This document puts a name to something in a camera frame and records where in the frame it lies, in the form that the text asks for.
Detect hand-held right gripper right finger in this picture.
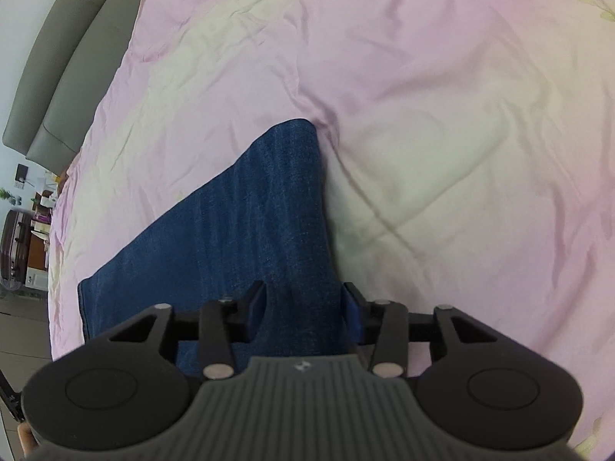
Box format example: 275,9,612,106
342,282,501,378

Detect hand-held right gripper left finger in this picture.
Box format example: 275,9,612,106
108,281,266,379

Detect blue denim pants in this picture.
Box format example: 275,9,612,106
78,118,362,380

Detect pink and cream blanket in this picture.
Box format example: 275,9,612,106
47,0,615,457

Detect wooden nightstand with white top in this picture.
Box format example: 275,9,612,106
25,173,62,290

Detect group of cosmetic bottles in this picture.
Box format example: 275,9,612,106
29,169,63,231

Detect brown suitcase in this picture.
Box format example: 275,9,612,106
0,208,38,293

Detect grey padded headboard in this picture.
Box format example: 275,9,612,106
2,0,155,169

